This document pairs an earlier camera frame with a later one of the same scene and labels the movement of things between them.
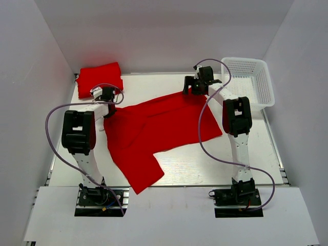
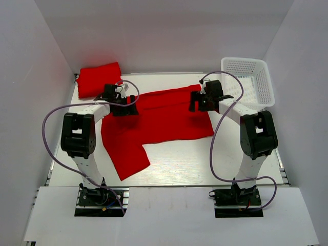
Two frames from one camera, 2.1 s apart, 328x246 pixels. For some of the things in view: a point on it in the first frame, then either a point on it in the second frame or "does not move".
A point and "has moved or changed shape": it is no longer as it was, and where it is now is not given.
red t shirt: x=135 y=133 has moved or changed shape
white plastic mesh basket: x=249 y=78 does not move
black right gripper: x=192 y=85 → x=200 y=101
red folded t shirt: x=89 y=77 does not move
